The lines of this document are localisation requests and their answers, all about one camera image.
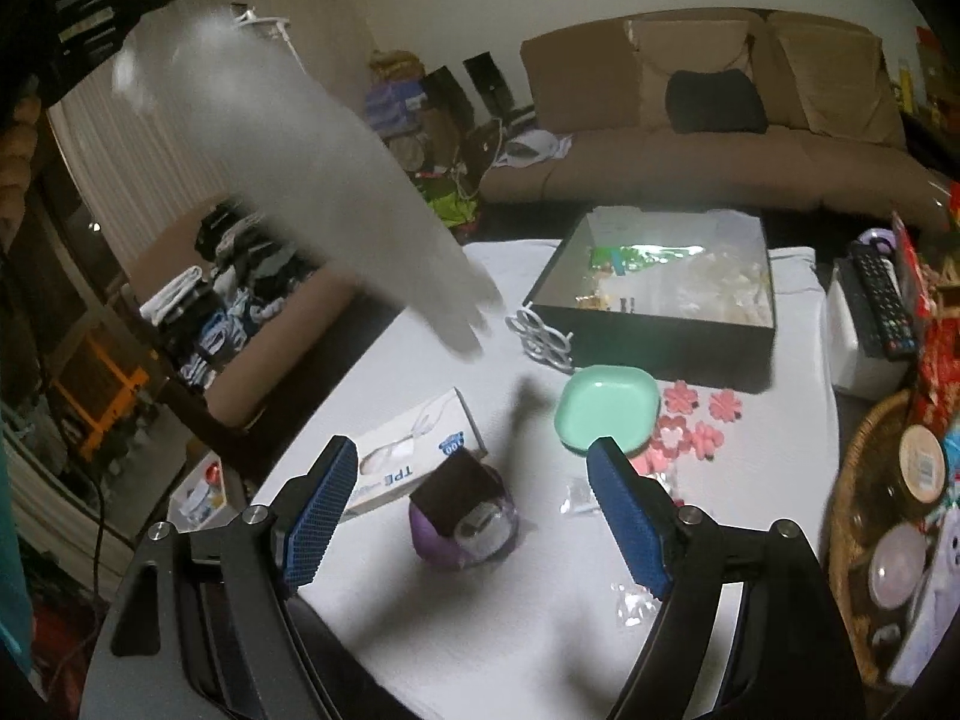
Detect black remote control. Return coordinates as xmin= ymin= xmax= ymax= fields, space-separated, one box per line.
xmin=850 ymin=250 xmax=920 ymax=361

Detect green packet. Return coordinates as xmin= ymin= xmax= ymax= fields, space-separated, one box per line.
xmin=588 ymin=243 xmax=707 ymax=272

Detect mint green square plate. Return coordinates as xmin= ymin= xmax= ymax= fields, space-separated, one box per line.
xmin=554 ymin=364 xmax=662 ymax=455

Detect small white carton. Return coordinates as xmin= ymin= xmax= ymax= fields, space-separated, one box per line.
xmin=168 ymin=453 xmax=227 ymax=542

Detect white appliance box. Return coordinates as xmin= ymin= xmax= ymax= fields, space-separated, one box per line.
xmin=823 ymin=258 xmax=917 ymax=400

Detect small clear plastic bag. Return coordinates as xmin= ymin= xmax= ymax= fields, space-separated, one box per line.
xmin=610 ymin=580 xmax=665 ymax=628
xmin=561 ymin=478 xmax=602 ymax=517

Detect pile of bags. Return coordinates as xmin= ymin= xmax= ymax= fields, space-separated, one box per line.
xmin=364 ymin=49 xmax=481 ymax=188

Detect white curtain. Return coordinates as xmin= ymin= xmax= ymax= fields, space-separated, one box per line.
xmin=47 ymin=73 xmax=252 ymax=280

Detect red snack packaging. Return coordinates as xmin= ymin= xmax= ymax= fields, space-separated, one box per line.
xmin=891 ymin=211 xmax=960 ymax=425

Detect white translucent plastic bag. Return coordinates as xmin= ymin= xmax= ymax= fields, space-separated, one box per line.
xmin=111 ymin=6 xmax=505 ymax=361

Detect clear plastic bags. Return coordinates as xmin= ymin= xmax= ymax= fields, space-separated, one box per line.
xmin=630 ymin=236 xmax=773 ymax=325

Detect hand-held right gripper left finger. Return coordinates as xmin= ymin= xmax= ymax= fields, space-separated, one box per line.
xmin=81 ymin=435 xmax=359 ymax=720

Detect yellow-green bag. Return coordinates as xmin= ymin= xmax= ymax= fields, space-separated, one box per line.
xmin=426 ymin=186 xmax=479 ymax=227

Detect white glove box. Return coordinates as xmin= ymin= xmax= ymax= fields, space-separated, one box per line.
xmin=337 ymin=388 xmax=488 ymax=523

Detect person's left hand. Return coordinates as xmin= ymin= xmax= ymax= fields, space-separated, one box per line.
xmin=0 ymin=96 xmax=41 ymax=250

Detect white cloth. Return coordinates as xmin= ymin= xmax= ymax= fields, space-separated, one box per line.
xmin=498 ymin=130 xmax=572 ymax=167

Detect jar with beige lid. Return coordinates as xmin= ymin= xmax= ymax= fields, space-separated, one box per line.
xmin=898 ymin=424 xmax=948 ymax=505

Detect cardboard box of folded clothes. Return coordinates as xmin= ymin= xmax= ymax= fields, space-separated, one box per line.
xmin=122 ymin=197 xmax=392 ymax=430

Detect black cardboard box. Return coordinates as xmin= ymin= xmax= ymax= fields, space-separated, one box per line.
xmin=523 ymin=205 xmax=778 ymax=395

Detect white plastic bags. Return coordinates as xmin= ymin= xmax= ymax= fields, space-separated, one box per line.
xmin=478 ymin=9 xmax=947 ymax=212

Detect jar with pink lid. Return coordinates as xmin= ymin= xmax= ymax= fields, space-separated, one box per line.
xmin=868 ymin=523 xmax=932 ymax=610

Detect black cushion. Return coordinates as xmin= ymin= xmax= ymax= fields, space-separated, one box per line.
xmin=665 ymin=69 xmax=769 ymax=135

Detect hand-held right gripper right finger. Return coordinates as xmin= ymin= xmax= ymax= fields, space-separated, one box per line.
xmin=587 ymin=436 xmax=865 ymax=720

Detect wicker basket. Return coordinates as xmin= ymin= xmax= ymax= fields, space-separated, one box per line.
xmin=827 ymin=388 xmax=960 ymax=692

